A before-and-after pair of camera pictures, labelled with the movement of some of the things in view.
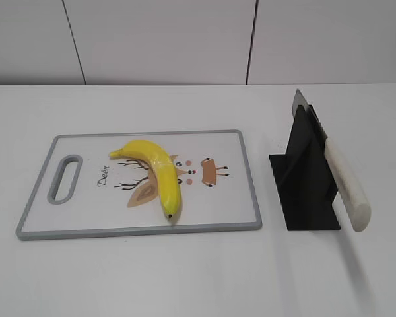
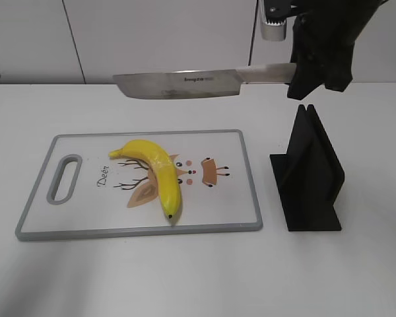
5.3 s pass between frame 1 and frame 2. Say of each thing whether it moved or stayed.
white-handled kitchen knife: moved
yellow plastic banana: stayed
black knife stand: stayed
